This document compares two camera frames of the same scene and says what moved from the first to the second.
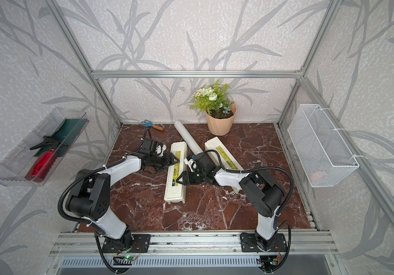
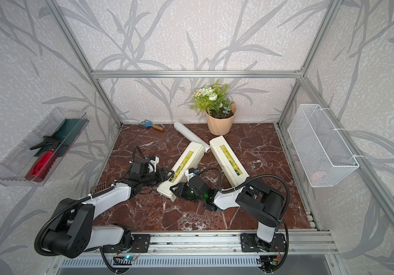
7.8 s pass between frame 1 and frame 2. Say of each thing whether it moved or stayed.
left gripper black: moved
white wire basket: stayed
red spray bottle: stayed
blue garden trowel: stayed
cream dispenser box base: moved
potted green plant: stayed
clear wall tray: stayed
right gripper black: moved
